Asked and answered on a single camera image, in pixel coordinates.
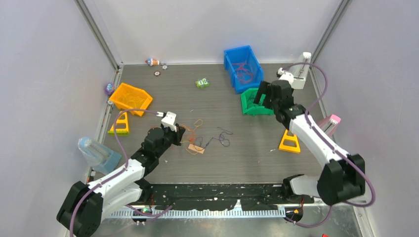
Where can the purple round toy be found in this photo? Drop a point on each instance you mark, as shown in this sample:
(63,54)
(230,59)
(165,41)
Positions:
(109,89)

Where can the yellow triangle block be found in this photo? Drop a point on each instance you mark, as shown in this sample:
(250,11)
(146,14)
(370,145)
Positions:
(121,126)
(289,143)

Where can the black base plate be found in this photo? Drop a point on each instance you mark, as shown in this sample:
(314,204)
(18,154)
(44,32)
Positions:
(218,197)

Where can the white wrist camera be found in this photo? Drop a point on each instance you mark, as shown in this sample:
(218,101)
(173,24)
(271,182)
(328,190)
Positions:
(169,120)
(282,74)

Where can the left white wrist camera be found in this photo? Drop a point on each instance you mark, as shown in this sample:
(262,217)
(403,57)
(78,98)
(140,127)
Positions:
(169,120)

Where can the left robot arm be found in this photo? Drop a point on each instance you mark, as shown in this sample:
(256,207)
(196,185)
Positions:
(87,205)

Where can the orange plastic bin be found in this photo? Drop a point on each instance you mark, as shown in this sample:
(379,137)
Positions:
(129,97)

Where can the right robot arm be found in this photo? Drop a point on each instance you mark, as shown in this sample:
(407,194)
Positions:
(343,175)

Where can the yellow triangle block right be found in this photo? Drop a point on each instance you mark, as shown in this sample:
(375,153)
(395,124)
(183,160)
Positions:
(289,143)

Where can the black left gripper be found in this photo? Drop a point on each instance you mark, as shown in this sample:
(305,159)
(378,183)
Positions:
(180,131)

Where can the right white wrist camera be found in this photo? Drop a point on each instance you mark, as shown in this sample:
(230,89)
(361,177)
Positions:
(282,74)

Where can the blue plastic bin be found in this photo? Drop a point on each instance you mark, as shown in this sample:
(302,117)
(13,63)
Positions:
(243,68)

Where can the pink metronome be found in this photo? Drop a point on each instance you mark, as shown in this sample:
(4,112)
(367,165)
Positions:
(329,124)

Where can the small wooden block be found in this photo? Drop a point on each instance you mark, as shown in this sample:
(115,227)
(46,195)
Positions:
(194,150)

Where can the clear plastic bottle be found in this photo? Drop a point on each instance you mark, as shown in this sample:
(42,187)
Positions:
(101,158)

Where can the white metronome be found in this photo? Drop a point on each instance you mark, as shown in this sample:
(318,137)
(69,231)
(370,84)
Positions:
(301,71)

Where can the small clown figurine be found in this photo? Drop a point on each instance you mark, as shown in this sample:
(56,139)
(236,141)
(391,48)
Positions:
(152,62)

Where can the green plastic bin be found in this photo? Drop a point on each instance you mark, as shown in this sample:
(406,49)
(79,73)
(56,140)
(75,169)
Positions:
(249,108)

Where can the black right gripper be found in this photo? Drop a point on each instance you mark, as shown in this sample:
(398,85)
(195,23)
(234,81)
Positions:
(264,88)

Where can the green monster toy block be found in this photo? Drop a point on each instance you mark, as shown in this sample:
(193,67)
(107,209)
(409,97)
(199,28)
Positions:
(202,83)

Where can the yellow triangle block left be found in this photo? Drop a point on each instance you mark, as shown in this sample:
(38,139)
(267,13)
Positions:
(121,126)

